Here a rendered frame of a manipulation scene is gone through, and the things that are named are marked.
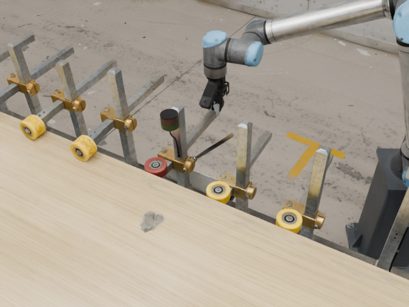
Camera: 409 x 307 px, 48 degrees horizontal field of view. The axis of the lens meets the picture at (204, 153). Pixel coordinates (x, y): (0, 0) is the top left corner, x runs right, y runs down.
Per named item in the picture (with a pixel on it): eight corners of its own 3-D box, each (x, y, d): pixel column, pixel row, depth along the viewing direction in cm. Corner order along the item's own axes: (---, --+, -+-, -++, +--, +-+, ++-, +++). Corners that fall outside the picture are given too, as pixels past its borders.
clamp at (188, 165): (165, 155, 176) (164, 145, 173) (195, 167, 171) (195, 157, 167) (157, 164, 173) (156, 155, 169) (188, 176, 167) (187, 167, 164)
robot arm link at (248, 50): (266, 34, 168) (234, 30, 171) (257, 50, 160) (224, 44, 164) (264, 56, 174) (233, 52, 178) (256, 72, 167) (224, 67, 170)
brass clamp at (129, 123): (111, 115, 179) (108, 105, 176) (139, 125, 174) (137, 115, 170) (100, 124, 175) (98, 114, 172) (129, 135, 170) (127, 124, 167)
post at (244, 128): (238, 215, 175) (242, 117, 142) (247, 219, 173) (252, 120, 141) (234, 222, 173) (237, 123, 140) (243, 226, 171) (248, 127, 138)
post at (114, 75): (131, 164, 191) (112, 65, 158) (138, 167, 189) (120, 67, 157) (126, 169, 189) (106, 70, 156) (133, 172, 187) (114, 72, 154)
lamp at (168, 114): (171, 153, 166) (167, 106, 151) (185, 158, 164) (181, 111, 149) (162, 164, 162) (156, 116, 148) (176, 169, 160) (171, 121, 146)
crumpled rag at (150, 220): (151, 207, 147) (150, 203, 145) (167, 217, 144) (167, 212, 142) (132, 225, 142) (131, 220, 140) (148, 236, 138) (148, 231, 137)
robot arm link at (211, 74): (220, 72, 172) (197, 66, 175) (220, 83, 175) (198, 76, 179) (230, 60, 177) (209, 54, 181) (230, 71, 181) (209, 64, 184)
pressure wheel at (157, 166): (155, 175, 172) (152, 152, 164) (173, 182, 169) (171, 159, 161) (143, 189, 167) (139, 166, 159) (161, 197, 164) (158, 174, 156)
